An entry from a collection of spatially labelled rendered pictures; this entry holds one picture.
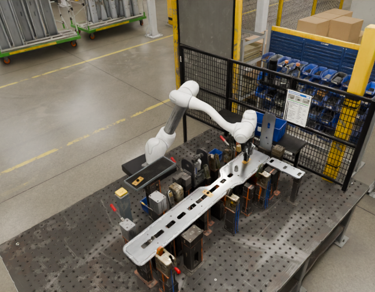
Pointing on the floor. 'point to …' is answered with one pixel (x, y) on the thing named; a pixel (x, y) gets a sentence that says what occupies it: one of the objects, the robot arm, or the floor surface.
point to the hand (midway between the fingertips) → (246, 157)
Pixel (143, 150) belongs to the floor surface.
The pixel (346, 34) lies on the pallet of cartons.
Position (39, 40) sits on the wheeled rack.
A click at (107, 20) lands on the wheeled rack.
